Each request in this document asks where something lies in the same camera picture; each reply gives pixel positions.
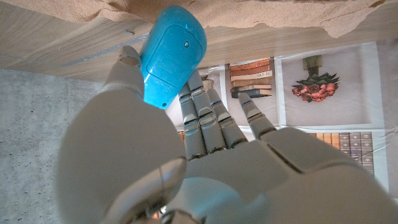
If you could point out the blue plastic brush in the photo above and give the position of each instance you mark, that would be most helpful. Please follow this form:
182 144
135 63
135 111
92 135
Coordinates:
171 59

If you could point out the beige nylon stocking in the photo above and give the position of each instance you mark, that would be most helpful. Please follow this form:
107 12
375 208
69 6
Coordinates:
248 12

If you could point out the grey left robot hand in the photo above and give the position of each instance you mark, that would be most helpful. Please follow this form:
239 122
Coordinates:
217 174

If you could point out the printed bookshelf backdrop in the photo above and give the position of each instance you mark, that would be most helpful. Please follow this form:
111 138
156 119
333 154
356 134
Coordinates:
342 93

